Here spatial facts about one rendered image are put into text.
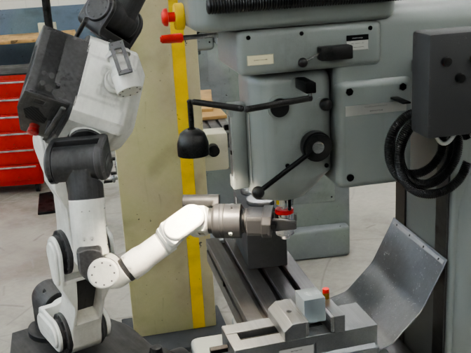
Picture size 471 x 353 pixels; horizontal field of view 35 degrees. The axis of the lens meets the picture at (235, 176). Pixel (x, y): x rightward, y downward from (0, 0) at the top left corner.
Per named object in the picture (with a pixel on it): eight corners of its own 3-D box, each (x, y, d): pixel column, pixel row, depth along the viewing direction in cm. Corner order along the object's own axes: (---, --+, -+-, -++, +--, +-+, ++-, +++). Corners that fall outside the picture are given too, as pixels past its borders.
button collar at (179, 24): (177, 31, 169) (175, 3, 167) (173, 29, 174) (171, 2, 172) (186, 31, 169) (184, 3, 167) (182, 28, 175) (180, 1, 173)
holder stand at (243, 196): (248, 270, 225) (244, 206, 219) (235, 242, 245) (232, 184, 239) (287, 265, 226) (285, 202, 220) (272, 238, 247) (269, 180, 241)
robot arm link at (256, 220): (270, 212, 184) (221, 212, 185) (270, 248, 187) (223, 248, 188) (272, 195, 196) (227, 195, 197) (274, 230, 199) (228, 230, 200)
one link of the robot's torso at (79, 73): (-5, 157, 209) (21, 108, 179) (25, 54, 222) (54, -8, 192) (97, 188, 219) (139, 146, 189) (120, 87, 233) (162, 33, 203)
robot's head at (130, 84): (111, 102, 192) (122, 87, 185) (99, 66, 194) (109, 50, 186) (134, 98, 195) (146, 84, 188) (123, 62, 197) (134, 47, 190)
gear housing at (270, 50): (239, 78, 165) (236, 31, 162) (217, 62, 188) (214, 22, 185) (383, 64, 171) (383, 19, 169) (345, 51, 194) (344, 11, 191)
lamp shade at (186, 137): (171, 155, 172) (169, 129, 170) (193, 148, 177) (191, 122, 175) (193, 160, 167) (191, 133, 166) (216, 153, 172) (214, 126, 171)
